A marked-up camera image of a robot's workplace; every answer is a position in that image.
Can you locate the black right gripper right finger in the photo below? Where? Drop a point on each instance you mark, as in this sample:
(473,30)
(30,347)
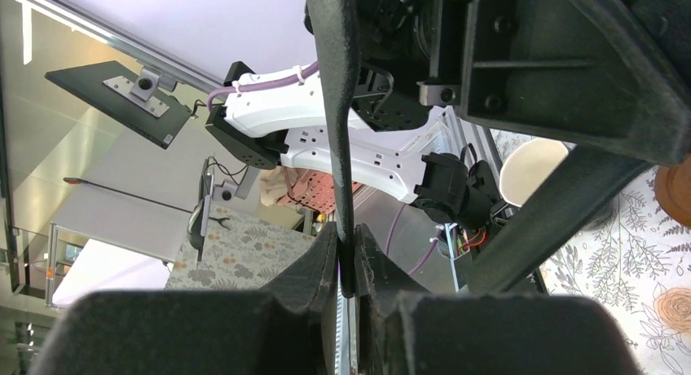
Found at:
(405,329)

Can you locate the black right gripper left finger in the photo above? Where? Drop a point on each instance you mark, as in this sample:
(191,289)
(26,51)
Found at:
(285,327)

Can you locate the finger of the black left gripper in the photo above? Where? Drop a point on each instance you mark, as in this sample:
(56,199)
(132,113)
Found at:
(578,188)

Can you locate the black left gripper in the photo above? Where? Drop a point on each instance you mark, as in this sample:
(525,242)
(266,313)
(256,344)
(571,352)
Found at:
(608,74)

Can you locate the black metal tongs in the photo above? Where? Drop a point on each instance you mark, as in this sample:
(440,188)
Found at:
(334,25)

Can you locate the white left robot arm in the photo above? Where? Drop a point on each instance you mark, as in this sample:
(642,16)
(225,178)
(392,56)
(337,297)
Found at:
(283,122)

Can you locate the brown saucer left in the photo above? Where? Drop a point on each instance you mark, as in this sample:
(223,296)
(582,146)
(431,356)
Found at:
(672,190)

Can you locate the background table with cloth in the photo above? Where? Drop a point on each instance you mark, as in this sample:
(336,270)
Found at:
(241,252)

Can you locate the cream mug black handle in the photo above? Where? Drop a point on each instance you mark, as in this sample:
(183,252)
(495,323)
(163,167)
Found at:
(525,169)

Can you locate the black monitor on mount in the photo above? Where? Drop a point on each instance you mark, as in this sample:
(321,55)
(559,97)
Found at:
(132,100)

